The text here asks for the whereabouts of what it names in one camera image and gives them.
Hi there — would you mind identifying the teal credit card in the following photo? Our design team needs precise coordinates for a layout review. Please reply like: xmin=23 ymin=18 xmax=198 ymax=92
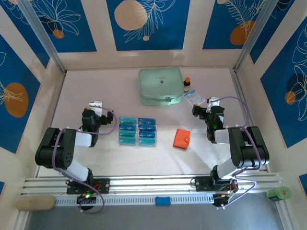
xmin=119 ymin=137 xmax=138 ymax=146
xmin=138 ymin=138 xmax=157 ymax=147
xmin=119 ymin=130 xmax=138 ymax=138
xmin=119 ymin=117 xmax=138 ymax=125

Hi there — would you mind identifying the orange card holder wallet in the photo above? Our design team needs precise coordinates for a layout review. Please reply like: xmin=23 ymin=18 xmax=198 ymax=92
xmin=173 ymin=128 xmax=191 ymax=150

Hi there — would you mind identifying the group of blue wipe packets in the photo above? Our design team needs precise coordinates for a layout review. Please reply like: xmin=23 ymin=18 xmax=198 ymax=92
xmin=118 ymin=116 xmax=158 ymax=147

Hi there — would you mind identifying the blue credit card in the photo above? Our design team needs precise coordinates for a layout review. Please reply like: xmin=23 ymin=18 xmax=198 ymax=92
xmin=119 ymin=123 xmax=138 ymax=131
xmin=138 ymin=117 xmax=156 ymax=126
xmin=138 ymin=131 xmax=157 ymax=139
xmin=138 ymin=124 xmax=157 ymax=132

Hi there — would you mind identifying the white blue sachet packet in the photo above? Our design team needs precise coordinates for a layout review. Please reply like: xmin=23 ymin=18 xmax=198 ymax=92
xmin=182 ymin=90 xmax=206 ymax=105

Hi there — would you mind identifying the mint green zip pouch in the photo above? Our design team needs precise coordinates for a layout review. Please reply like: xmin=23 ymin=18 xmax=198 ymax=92
xmin=138 ymin=66 xmax=183 ymax=106

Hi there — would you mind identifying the black electronics box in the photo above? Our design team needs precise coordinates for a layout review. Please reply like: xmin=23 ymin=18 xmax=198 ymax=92
xmin=76 ymin=193 xmax=98 ymax=207
xmin=213 ymin=193 xmax=235 ymax=208

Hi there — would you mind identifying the blue bone-shaped block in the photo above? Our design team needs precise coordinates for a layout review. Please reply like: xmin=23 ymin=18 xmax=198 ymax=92
xmin=154 ymin=196 xmax=171 ymax=207

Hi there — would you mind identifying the green tape roll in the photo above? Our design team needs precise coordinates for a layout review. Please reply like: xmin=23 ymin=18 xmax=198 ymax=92
xmin=266 ymin=186 xmax=292 ymax=201

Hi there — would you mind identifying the beige oblong sponge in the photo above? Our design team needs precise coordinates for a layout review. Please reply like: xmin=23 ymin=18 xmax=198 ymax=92
xmin=16 ymin=195 xmax=56 ymax=211

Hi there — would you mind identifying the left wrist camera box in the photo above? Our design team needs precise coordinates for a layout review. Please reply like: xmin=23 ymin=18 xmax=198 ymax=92
xmin=88 ymin=100 xmax=103 ymax=111

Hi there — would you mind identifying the aluminium side rail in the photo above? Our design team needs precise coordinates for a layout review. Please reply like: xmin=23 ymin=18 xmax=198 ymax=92
xmin=230 ymin=69 xmax=271 ymax=173

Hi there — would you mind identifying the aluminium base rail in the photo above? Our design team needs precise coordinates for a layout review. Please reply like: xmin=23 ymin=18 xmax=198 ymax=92
xmin=21 ymin=172 xmax=283 ymax=196

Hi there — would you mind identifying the slotted grey cable duct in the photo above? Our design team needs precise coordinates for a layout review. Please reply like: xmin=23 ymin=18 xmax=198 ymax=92
xmin=55 ymin=193 xmax=216 ymax=207

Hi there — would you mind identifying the aluminium frame post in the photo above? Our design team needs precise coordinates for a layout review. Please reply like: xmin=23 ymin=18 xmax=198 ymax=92
xmin=233 ymin=0 xmax=281 ymax=72
xmin=17 ymin=0 xmax=67 ymax=75

